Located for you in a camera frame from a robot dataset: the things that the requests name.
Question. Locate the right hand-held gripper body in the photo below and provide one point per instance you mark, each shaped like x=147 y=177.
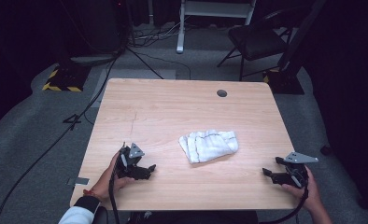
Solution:
x=297 y=174

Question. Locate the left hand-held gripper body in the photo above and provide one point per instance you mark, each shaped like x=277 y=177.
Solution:
x=126 y=161

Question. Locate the white towel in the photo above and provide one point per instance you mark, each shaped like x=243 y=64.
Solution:
x=208 y=146

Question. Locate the person's right hand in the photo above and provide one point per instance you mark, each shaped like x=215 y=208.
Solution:
x=311 y=194

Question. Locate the person's left hand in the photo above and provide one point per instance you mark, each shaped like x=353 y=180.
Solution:
x=106 y=186

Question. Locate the black caster wheel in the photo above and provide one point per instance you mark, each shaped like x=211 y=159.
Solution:
x=326 y=150

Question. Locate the grey floor tape piece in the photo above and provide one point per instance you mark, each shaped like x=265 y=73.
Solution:
x=79 y=181

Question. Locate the black yellow striped stand base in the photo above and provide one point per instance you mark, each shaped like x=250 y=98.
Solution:
x=65 y=79
x=285 y=84

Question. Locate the round dark table grommet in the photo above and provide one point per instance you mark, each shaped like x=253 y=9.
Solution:
x=222 y=93

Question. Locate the black folding chair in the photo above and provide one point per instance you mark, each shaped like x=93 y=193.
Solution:
x=255 y=40

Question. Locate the black slanted stand pole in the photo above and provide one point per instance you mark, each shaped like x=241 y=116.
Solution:
x=300 y=34

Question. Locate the dark cabinet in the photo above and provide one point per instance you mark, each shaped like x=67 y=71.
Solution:
x=102 y=25

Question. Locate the white desk frame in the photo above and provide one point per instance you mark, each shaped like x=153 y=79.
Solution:
x=215 y=9

